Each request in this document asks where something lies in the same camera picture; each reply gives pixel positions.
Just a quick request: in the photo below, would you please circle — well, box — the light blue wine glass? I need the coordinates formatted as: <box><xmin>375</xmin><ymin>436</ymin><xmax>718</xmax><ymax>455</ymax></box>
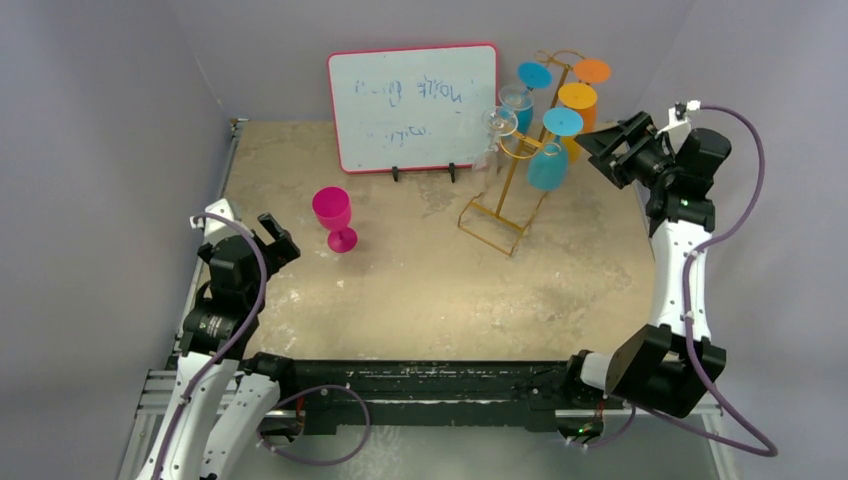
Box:
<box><xmin>526</xmin><ymin>107</ymin><xmax>584</xmax><ymax>192</ymax></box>

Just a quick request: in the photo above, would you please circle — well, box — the pink wine glass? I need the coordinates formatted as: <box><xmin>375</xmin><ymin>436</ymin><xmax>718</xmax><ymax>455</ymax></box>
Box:
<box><xmin>312</xmin><ymin>186</ymin><xmax>358</xmax><ymax>254</ymax></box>

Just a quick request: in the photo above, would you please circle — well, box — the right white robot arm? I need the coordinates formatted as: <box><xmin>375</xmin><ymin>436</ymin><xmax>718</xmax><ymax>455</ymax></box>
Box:
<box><xmin>561</xmin><ymin>112</ymin><xmax>732</xmax><ymax>418</ymax></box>

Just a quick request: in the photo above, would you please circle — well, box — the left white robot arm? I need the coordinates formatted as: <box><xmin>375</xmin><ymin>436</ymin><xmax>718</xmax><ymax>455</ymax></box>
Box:
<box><xmin>137</xmin><ymin>207</ymin><xmax>300</xmax><ymax>479</ymax></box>

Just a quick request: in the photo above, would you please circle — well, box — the yellow wine glass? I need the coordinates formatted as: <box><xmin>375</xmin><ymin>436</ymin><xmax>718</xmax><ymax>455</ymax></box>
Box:
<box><xmin>558</xmin><ymin>82</ymin><xmax>598</xmax><ymax>164</ymax></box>

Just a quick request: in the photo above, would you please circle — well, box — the orange wine glass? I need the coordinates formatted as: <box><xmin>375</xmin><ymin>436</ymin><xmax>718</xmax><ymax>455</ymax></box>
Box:
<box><xmin>574</xmin><ymin>58</ymin><xmax>612</xmax><ymax>92</ymax></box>

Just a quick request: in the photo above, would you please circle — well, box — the rear blue wine glass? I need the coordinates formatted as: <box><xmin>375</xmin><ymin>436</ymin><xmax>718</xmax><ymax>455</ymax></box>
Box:
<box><xmin>514</xmin><ymin>62</ymin><xmax>552</xmax><ymax>135</ymax></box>

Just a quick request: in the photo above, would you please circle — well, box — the rear clear wine glass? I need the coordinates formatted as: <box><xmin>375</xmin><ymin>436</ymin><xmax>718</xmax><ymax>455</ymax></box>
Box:
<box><xmin>498</xmin><ymin>84</ymin><xmax>534</xmax><ymax>135</ymax></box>

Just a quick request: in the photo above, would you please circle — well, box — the clear wine glass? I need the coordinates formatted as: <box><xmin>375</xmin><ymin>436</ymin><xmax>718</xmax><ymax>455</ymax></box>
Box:
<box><xmin>498</xmin><ymin>84</ymin><xmax>534</xmax><ymax>135</ymax></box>
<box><xmin>472</xmin><ymin>106</ymin><xmax>518</xmax><ymax>192</ymax></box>

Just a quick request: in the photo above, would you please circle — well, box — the front clear wine glass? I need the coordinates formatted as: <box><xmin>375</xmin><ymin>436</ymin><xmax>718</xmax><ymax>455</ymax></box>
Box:
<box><xmin>472</xmin><ymin>106</ymin><xmax>518</xmax><ymax>192</ymax></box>

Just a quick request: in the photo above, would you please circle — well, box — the red framed whiteboard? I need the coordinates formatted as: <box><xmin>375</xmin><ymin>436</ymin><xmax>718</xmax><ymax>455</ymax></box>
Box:
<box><xmin>327</xmin><ymin>43</ymin><xmax>498</xmax><ymax>174</ymax></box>

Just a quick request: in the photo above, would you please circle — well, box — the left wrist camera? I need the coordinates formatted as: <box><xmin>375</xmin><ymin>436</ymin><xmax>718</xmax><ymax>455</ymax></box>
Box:
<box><xmin>189</xmin><ymin>198</ymin><xmax>245</xmax><ymax>245</ymax></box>

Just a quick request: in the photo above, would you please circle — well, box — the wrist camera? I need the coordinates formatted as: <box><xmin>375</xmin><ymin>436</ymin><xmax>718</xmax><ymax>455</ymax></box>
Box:
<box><xmin>189</xmin><ymin>198</ymin><xmax>245</xmax><ymax>245</ymax></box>
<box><xmin>657</xmin><ymin>100</ymin><xmax>702</xmax><ymax>151</ymax></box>

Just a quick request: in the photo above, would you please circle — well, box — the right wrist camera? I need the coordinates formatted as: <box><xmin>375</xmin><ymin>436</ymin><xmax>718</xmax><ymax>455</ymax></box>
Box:
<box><xmin>657</xmin><ymin>100</ymin><xmax>702</xmax><ymax>151</ymax></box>

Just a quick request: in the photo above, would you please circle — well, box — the gold wire wine glass rack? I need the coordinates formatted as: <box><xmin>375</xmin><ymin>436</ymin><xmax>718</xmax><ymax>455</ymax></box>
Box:
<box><xmin>457</xmin><ymin>49</ymin><xmax>590</xmax><ymax>256</ymax></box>

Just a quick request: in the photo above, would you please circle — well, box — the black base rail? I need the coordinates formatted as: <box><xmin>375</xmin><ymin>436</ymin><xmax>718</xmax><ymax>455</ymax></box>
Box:
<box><xmin>231</xmin><ymin>359</ymin><xmax>598</xmax><ymax>439</ymax></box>

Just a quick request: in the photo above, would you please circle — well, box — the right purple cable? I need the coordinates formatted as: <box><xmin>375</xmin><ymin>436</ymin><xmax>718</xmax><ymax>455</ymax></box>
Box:
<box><xmin>576</xmin><ymin>105</ymin><xmax>780</xmax><ymax>459</ymax></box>

